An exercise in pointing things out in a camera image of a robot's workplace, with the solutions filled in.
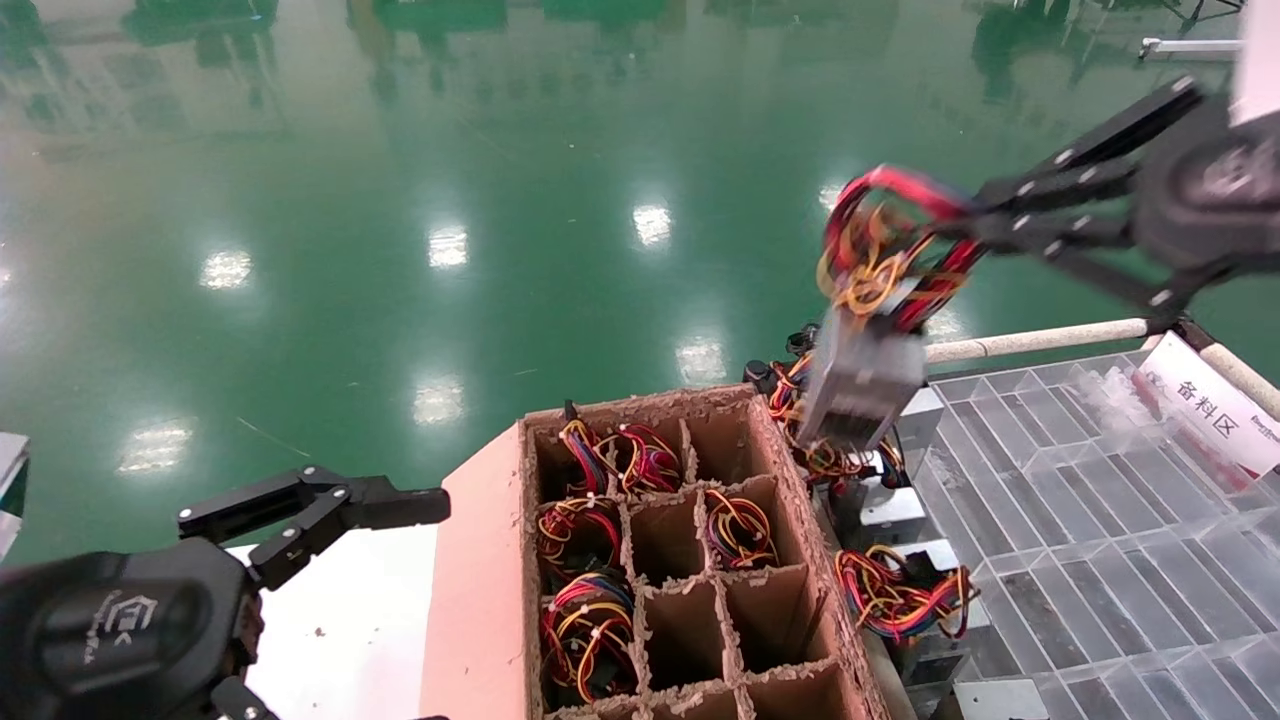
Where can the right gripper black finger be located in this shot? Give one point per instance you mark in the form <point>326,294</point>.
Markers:
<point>1060,233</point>
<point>1100,135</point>

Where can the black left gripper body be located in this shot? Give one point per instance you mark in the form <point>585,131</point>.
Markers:
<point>100,630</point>

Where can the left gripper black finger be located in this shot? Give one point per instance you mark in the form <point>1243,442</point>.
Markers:
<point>240,702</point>
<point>320,500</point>

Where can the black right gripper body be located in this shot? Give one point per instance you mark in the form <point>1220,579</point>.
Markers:
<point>1210,190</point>

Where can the white foam-wrapped pipe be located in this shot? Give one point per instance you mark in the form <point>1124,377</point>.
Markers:
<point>1050,337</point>
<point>1245,375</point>

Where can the black pipe joint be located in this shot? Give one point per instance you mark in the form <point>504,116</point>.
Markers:
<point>1185,330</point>

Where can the clear plastic bag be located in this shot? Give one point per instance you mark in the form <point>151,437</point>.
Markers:
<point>1125,400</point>

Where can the brown cardboard divider box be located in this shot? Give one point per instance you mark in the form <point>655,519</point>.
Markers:
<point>480,600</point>

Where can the white sign with Chinese text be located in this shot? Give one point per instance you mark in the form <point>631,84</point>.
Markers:
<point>1200,400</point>

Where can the silver power supply casing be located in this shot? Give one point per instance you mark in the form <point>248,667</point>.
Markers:
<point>1000,702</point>
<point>895,512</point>

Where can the clear plastic divided tray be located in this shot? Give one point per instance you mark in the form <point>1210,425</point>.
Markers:
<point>1100,560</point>

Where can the white metal frame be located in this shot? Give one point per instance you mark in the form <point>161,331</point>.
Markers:
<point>1190,46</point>

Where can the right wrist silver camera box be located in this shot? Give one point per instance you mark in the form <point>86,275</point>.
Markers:
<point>1258,60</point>

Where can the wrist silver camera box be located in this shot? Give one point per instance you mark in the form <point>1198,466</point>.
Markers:
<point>12,490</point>
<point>1258,60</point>

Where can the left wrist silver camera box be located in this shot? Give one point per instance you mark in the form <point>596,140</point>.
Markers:
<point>12,490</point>

